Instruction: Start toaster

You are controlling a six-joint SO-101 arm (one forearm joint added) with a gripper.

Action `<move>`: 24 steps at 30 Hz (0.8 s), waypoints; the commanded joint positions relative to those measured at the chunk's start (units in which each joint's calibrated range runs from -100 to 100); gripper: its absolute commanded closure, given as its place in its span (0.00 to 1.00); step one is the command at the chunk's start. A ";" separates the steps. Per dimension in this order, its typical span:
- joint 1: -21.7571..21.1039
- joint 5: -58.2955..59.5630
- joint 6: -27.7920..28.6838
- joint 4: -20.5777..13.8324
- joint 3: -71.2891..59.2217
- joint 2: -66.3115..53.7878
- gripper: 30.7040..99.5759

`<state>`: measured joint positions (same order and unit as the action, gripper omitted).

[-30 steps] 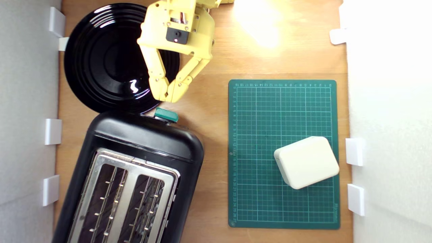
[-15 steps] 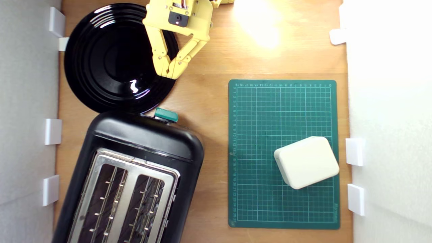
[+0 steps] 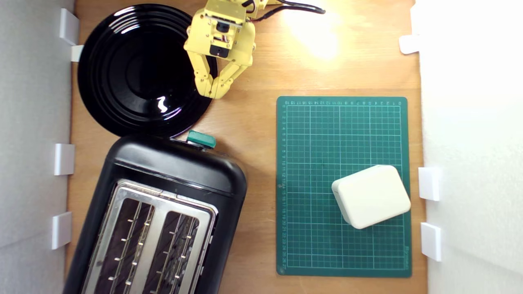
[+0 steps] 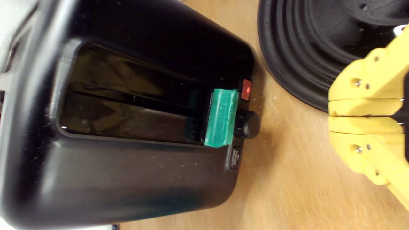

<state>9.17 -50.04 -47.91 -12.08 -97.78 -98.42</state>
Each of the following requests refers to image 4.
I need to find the black two-slot toaster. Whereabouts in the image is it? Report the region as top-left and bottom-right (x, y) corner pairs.
(0, 0), (261, 230)

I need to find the black round plate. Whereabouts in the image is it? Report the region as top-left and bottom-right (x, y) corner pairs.
(258, 0), (409, 112)

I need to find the toaster lever with green tape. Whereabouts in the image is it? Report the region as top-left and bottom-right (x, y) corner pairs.
(201, 88), (240, 148)

